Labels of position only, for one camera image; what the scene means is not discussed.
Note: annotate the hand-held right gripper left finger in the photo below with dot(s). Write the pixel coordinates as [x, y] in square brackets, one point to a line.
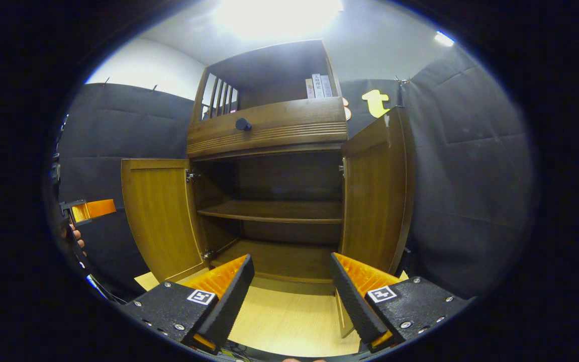
[229, 296]

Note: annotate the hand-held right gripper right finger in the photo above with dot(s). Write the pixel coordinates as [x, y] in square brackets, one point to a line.
[352, 296]

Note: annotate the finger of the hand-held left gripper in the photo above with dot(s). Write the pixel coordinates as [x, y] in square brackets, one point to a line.
[98, 208]

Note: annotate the wooden shoe cabinet door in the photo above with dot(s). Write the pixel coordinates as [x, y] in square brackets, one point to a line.
[161, 216]
[375, 201]

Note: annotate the wooden double-door shoe cabinet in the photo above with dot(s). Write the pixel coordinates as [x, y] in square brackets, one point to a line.
[279, 125]

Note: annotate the round black cabinet knob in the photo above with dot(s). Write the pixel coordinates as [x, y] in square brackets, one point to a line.
[243, 124]

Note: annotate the wooden inner shelf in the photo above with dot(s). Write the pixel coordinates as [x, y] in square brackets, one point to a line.
[279, 211]

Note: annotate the black backdrop cloth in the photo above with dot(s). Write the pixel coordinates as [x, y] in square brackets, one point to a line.
[470, 176]

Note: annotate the grey upright book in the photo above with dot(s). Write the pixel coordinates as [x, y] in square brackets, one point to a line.
[326, 86]

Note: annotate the pink upright book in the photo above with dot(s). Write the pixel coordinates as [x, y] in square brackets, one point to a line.
[309, 89]

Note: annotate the metal backdrop clip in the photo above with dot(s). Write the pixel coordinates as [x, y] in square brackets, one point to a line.
[402, 80]

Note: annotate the ceiling light panel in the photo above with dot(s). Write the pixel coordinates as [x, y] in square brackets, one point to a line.
[279, 17]
[444, 38]

